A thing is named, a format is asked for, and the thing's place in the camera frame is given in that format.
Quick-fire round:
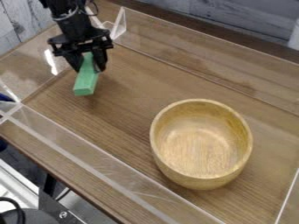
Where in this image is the black cable lower left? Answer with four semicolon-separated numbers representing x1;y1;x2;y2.
0;197;27;224

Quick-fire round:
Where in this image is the clear acrylic enclosure wall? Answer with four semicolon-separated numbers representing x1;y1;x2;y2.
0;4;299;224

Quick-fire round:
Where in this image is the black metal bracket with screw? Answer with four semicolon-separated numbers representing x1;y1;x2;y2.
39;192;87;224

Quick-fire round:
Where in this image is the green rectangular block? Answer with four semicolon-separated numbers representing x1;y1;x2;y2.
72;52;100;96

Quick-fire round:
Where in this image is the blue object at left edge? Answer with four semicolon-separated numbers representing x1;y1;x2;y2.
0;93;15;102

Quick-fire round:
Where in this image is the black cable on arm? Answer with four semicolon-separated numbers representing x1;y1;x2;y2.
79;0;100;18

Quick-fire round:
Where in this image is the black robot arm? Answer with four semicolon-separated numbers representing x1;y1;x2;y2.
39;0;114;72

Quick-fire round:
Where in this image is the white object at right edge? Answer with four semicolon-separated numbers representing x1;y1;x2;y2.
287;18;299;51

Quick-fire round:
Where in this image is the brown wooden bowl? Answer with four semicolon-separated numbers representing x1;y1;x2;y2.
150;99;254;190

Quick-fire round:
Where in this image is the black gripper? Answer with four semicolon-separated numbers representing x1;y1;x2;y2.
48;11;114;72

